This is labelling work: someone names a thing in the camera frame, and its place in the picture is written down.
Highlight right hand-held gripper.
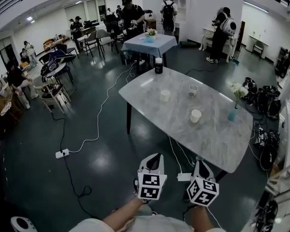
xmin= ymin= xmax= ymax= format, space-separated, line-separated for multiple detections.
xmin=186 ymin=160 xmax=219 ymax=207

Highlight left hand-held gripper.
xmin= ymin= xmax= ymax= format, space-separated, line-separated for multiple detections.
xmin=134 ymin=153 xmax=168 ymax=201

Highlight small grey cup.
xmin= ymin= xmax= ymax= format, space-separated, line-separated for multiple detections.
xmin=188 ymin=84 xmax=199 ymax=98

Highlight person's right forearm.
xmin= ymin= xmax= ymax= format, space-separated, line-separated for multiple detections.
xmin=187 ymin=204 xmax=216 ymax=232

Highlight person's left forearm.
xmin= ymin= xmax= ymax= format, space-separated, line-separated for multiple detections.
xmin=102 ymin=197 xmax=148 ymax=227

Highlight black table leg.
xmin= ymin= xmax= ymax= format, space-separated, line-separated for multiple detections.
xmin=215 ymin=170 xmax=229 ymax=182
xmin=126 ymin=101 xmax=132 ymax=134

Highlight black bag with white print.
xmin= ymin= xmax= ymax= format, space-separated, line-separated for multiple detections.
xmin=255 ymin=199 xmax=280 ymax=232
xmin=255 ymin=88 xmax=271 ymax=113
xmin=253 ymin=129 xmax=280 ymax=171
xmin=267 ymin=86 xmax=282 ymax=119
xmin=242 ymin=77 xmax=258 ymax=103

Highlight white artificial flower bouquet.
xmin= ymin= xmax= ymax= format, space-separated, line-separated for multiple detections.
xmin=230 ymin=81 xmax=249 ymax=108

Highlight white metal shelving rack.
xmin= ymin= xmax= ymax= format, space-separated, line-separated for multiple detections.
xmin=264 ymin=57 xmax=290 ymax=204

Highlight black square table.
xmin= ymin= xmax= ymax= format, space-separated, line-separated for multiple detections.
xmin=135 ymin=52 xmax=168 ymax=75

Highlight black bottle with white cap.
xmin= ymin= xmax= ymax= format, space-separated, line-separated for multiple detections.
xmin=154 ymin=57 xmax=163 ymax=74

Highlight black trash bin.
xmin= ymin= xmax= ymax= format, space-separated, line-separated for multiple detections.
xmin=120 ymin=51 xmax=132 ymax=65

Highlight blue tablecloth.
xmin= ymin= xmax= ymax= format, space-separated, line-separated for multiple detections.
xmin=121 ymin=33 xmax=178 ymax=58

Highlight light wooden chair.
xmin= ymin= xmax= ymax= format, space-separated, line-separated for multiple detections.
xmin=35 ymin=83 xmax=72 ymax=115

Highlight green rolled mat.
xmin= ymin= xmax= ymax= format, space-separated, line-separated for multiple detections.
xmin=178 ymin=41 xmax=199 ymax=49

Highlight black tote bag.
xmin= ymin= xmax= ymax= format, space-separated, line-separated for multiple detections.
xmin=41 ymin=83 xmax=63 ymax=98

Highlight grey chair with dark legs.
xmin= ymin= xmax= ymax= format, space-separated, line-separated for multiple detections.
xmin=252 ymin=40 xmax=265 ymax=58

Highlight grey upholstered chair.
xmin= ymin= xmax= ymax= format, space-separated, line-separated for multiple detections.
xmin=96 ymin=29 xmax=119 ymax=60
xmin=84 ymin=30 xmax=101 ymax=58

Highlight white ornate console table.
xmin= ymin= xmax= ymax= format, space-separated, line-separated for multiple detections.
xmin=199 ymin=27 xmax=236 ymax=63

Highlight black case with white outline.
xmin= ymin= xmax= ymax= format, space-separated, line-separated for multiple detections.
xmin=40 ymin=61 xmax=60 ymax=77

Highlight plain white desk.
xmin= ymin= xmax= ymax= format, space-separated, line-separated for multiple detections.
xmin=246 ymin=34 xmax=273 ymax=59

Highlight dark blue chair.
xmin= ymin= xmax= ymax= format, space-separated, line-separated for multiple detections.
xmin=48 ymin=49 xmax=78 ymax=65

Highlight black office chair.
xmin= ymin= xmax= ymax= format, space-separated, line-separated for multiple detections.
xmin=103 ymin=14 xmax=123 ymax=40

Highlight white backpack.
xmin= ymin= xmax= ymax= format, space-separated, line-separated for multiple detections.
xmin=219 ymin=13 xmax=237 ymax=37

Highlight black backpack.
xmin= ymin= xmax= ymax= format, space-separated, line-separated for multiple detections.
xmin=162 ymin=1 xmax=176 ymax=32

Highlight cluttered wooden side table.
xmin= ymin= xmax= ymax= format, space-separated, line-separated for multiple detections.
xmin=43 ymin=34 xmax=70 ymax=50

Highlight rattan chair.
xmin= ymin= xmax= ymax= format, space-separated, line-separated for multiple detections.
xmin=0 ymin=95 xmax=24 ymax=128

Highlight long white power cable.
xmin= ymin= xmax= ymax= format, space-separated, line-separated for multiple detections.
xmin=69 ymin=61 xmax=137 ymax=153

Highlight looped black power cable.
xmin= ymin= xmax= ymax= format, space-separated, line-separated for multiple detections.
xmin=62 ymin=156 xmax=100 ymax=219

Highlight white wall shelf cabinet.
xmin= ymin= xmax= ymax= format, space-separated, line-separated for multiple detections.
xmin=162 ymin=0 xmax=191 ymax=23

